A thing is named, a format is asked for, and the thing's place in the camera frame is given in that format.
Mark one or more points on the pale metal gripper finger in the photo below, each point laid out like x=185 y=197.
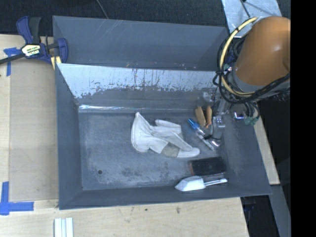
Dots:
x=218 y=125

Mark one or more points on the white work glove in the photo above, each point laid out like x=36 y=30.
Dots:
x=150 y=137

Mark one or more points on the grey metal bin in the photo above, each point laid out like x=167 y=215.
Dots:
x=123 y=162

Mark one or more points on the white plastic scoop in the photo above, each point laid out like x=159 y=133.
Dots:
x=191 y=184

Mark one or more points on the black flat block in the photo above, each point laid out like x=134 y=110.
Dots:
x=208 y=166

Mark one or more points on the clear tube with blue cap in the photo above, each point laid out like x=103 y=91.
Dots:
x=192 y=124

